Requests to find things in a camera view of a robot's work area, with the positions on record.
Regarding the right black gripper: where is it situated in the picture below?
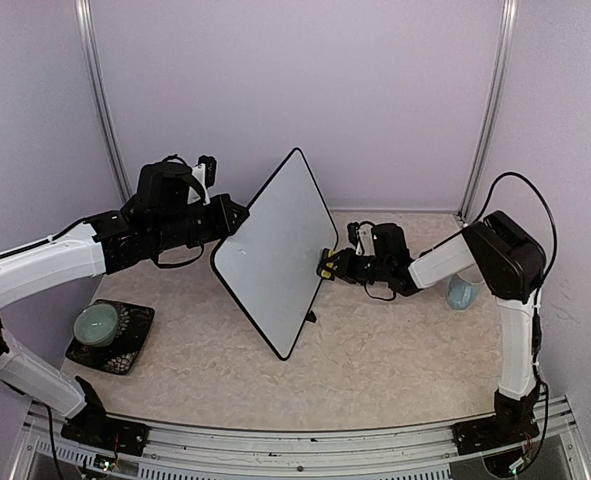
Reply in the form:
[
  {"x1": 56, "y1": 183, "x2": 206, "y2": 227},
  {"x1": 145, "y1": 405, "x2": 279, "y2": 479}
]
[{"x1": 319, "y1": 248, "x2": 390, "y2": 286}]

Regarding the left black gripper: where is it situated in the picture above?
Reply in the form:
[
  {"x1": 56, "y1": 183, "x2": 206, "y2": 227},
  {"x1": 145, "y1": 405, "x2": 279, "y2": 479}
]
[{"x1": 154, "y1": 194, "x2": 251, "y2": 253}]

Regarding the yellow black whiteboard eraser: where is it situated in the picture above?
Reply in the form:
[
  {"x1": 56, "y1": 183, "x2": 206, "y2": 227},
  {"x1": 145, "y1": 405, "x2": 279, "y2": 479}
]
[{"x1": 316, "y1": 260, "x2": 335, "y2": 275}]

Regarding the white whiteboard black frame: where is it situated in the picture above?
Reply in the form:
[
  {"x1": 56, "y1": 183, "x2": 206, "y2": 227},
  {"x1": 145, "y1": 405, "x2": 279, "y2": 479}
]
[{"x1": 210, "y1": 147, "x2": 339, "y2": 361}]

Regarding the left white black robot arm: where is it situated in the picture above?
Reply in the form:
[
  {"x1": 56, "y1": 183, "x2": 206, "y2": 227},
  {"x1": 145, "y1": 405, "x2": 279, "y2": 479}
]
[{"x1": 0, "y1": 156, "x2": 250, "y2": 455}]

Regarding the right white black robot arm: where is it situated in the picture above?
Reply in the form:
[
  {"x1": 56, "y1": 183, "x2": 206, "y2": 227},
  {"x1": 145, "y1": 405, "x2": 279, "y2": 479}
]
[{"x1": 317, "y1": 211, "x2": 546, "y2": 455}]

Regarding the light blue ceramic mug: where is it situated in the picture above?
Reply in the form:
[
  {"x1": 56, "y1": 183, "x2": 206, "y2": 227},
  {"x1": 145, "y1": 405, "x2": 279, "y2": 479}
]
[{"x1": 446, "y1": 272, "x2": 484, "y2": 311}]

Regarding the pale green ceramic bowl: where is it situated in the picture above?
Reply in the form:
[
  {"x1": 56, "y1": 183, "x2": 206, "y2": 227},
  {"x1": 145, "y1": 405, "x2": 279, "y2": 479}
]
[{"x1": 73, "y1": 303, "x2": 119, "y2": 348}]

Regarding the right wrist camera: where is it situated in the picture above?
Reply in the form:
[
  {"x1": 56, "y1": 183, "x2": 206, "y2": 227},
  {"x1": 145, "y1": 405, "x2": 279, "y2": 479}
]
[{"x1": 347, "y1": 220, "x2": 375, "y2": 256}]

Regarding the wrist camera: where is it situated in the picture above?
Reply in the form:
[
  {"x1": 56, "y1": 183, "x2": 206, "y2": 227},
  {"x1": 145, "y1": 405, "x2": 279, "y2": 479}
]
[
  {"x1": 187, "y1": 155, "x2": 217, "y2": 205},
  {"x1": 347, "y1": 220, "x2": 375, "y2": 256}
]

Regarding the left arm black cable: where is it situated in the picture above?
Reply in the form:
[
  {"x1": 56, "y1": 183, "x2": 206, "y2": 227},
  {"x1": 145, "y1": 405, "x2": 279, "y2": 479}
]
[{"x1": 152, "y1": 247, "x2": 209, "y2": 269}]

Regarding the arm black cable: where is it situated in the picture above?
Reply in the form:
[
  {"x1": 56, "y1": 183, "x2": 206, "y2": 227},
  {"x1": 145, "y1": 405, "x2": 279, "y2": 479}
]
[
  {"x1": 349, "y1": 171, "x2": 559, "y2": 302},
  {"x1": 152, "y1": 247, "x2": 209, "y2": 269}
]

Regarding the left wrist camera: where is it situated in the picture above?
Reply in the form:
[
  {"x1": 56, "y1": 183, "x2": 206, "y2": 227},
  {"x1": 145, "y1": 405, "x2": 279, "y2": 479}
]
[{"x1": 187, "y1": 155, "x2": 217, "y2": 205}]

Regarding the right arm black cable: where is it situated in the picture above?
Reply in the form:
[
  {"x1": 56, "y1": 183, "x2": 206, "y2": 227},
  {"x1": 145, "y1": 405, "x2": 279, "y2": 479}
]
[{"x1": 349, "y1": 171, "x2": 559, "y2": 302}]

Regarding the aluminium front rail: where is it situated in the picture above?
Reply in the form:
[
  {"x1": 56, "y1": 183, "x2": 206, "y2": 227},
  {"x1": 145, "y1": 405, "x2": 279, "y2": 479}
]
[{"x1": 3, "y1": 397, "x2": 591, "y2": 479}]

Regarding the right aluminium corner post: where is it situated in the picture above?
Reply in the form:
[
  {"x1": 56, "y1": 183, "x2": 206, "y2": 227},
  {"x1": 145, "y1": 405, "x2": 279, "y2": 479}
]
[{"x1": 457, "y1": 0, "x2": 519, "y2": 222}]

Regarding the aluminium corner post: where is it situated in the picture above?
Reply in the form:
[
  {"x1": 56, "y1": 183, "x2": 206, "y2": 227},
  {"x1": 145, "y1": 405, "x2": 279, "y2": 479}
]
[
  {"x1": 74, "y1": 0, "x2": 132, "y2": 201},
  {"x1": 457, "y1": 0, "x2": 519, "y2": 222}
]

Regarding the left aluminium corner post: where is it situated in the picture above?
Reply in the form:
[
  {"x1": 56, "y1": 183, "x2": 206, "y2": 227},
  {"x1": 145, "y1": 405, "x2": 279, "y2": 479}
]
[{"x1": 74, "y1": 0, "x2": 132, "y2": 201}]

